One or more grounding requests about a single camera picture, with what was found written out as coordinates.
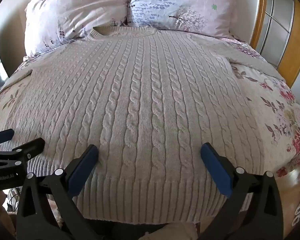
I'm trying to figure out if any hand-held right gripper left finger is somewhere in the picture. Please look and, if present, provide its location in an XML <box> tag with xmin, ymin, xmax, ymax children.
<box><xmin>16</xmin><ymin>144</ymin><xmax>108</xmax><ymax>240</ymax></box>

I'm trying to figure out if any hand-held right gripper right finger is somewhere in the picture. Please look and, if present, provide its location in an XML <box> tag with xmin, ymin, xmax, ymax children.
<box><xmin>197</xmin><ymin>142</ymin><xmax>284</xmax><ymax>240</ymax></box>

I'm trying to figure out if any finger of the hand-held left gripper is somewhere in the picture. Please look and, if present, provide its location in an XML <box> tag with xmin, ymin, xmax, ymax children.
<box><xmin>0</xmin><ymin>137</ymin><xmax>45</xmax><ymax>167</ymax></box>
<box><xmin>0</xmin><ymin>129</ymin><xmax>15</xmax><ymax>147</ymax></box>

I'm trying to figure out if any beige cable knit sweater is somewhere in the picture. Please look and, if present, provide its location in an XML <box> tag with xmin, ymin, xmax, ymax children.
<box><xmin>0</xmin><ymin>26</ymin><xmax>287</xmax><ymax>224</ymax></box>

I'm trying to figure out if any floral bedsheet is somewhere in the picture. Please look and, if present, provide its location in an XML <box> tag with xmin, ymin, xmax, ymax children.
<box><xmin>0</xmin><ymin>36</ymin><xmax>300</xmax><ymax>179</ymax></box>

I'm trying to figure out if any pink floral pillow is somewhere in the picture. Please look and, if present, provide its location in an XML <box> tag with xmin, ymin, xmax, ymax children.
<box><xmin>24</xmin><ymin>0</ymin><xmax>131</xmax><ymax>58</ymax></box>

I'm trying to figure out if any wooden wardrobe with glass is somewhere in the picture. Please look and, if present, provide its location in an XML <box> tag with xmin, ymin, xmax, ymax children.
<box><xmin>250</xmin><ymin>0</ymin><xmax>300</xmax><ymax>88</ymax></box>

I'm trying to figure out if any pale blue floral pillow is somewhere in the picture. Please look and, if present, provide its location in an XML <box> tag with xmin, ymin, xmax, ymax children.
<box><xmin>127</xmin><ymin>0</ymin><xmax>241</xmax><ymax>40</ymax></box>

